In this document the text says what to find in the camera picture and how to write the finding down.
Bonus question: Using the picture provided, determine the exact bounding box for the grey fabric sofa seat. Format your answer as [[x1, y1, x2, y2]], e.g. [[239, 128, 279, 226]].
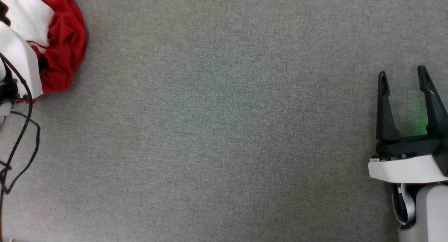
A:
[[0, 0, 448, 242]]

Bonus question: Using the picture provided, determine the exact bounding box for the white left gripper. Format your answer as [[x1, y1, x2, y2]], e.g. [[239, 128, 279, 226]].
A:
[[0, 0, 43, 99]]

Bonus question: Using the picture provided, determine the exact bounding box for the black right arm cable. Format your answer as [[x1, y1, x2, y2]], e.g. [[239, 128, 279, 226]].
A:
[[391, 183, 417, 226]]

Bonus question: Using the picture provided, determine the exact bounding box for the red and white shirt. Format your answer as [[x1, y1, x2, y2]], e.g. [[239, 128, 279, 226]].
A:
[[0, 0, 88, 104]]

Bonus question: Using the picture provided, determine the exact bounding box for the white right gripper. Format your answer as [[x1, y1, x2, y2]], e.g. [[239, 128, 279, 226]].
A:
[[367, 65, 448, 184]]

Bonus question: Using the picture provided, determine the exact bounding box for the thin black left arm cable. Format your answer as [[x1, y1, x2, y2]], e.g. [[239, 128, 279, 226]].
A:
[[0, 111, 41, 195]]

